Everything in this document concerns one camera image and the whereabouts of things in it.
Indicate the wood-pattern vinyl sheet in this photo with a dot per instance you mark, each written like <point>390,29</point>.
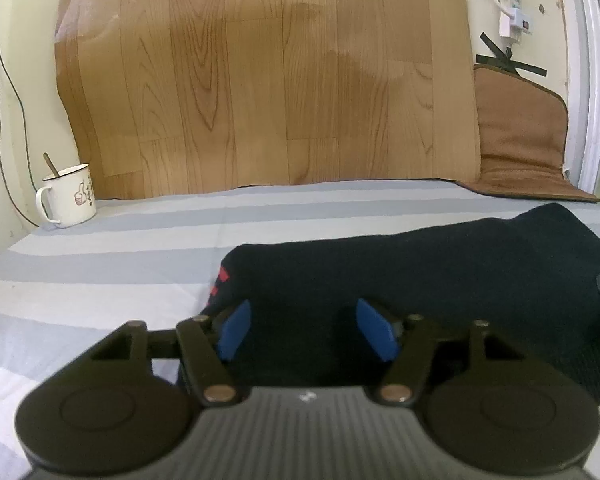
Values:
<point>270,75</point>

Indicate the metal spoon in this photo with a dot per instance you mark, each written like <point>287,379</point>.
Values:
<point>50,165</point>

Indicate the white enamel mug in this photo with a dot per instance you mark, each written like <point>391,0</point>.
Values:
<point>70,195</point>

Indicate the black patterned small garment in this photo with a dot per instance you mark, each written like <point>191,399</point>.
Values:
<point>430,270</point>

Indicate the striped grey bed sheet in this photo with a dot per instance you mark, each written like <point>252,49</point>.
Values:
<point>105,260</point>

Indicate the brown cushion mat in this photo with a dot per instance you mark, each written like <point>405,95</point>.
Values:
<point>522,135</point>

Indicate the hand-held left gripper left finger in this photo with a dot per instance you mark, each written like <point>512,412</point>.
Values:
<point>234,330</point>

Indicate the black tape strips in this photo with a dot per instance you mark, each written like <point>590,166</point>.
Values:
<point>510,57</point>

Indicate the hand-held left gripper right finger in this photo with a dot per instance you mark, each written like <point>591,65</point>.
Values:
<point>375,330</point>

